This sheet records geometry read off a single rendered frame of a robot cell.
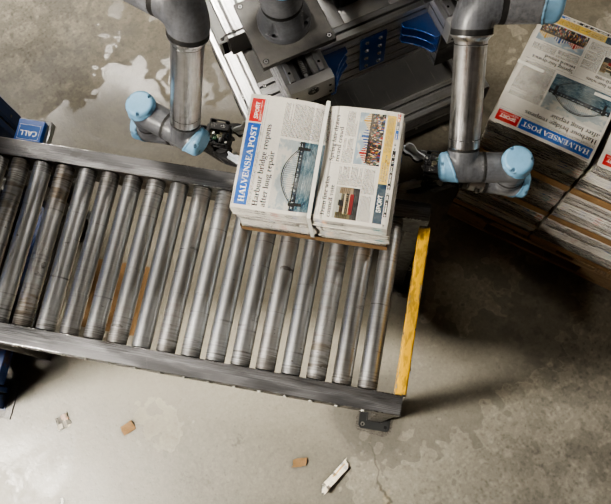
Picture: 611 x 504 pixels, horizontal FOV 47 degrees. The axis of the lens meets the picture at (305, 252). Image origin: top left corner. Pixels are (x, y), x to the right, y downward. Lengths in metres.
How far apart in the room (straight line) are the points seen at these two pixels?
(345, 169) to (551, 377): 1.32
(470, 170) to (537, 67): 0.42
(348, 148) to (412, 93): 1.03
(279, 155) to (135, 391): 1.29
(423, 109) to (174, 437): 1.47
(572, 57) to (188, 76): 1.03
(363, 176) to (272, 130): 0.24
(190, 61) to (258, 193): 0.33
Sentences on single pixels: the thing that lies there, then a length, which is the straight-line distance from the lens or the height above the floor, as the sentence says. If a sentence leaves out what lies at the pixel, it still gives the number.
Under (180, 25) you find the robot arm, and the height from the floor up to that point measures 1.28.
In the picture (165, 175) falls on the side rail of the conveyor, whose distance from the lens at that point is 1.95.
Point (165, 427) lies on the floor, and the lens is 2.64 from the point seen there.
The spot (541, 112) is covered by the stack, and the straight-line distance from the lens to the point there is 2.00.
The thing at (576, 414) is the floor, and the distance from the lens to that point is 2.69.
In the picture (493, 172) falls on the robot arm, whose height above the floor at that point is 0.95.
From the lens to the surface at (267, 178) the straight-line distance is 1.65.
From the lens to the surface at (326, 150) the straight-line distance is 1.66.
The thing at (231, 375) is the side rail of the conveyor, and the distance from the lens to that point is 1.79.
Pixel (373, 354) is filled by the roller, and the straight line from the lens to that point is 1.78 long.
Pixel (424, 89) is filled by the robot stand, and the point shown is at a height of 0.23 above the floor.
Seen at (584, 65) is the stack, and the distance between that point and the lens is 2.09.
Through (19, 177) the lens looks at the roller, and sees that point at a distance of 2.09.
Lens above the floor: 2.57
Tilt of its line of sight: 75 degrees down
